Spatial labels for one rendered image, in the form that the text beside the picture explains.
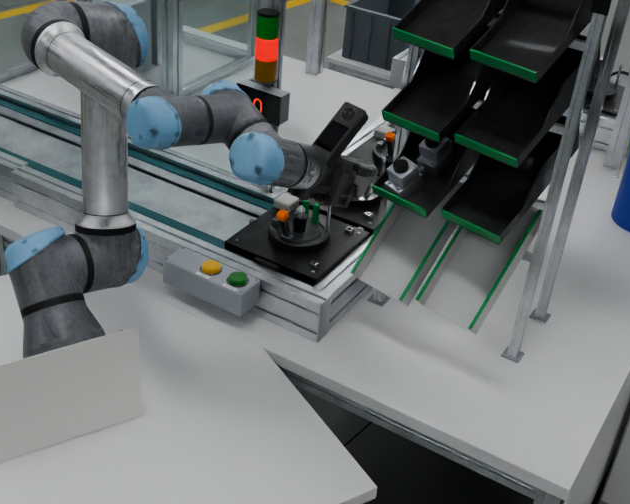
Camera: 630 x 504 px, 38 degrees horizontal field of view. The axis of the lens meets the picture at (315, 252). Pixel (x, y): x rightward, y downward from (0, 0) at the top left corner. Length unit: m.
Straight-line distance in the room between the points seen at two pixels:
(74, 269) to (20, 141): 0.92
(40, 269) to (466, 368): 0.87
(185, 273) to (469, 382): 0.64
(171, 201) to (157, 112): 0.97
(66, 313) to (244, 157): 0.50
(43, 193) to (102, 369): 0.76
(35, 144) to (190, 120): 1.25
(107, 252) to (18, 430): 0.36
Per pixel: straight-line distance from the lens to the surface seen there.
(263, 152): 1.35
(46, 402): 1.65
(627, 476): 2.67
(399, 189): 1.77
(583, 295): 2.25
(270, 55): 2.06
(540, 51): 1.64
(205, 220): 2.21
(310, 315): 1.90
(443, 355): 1.95
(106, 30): 1.70
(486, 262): 1.85
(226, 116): 1.41
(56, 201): 2.27
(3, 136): 2.63
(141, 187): 2.35
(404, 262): 1.88
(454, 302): 1.84
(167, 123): 1.34
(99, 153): 1.74
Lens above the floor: 2.07
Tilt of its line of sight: 33 degrees down
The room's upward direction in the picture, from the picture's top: 5 degrees clockwise
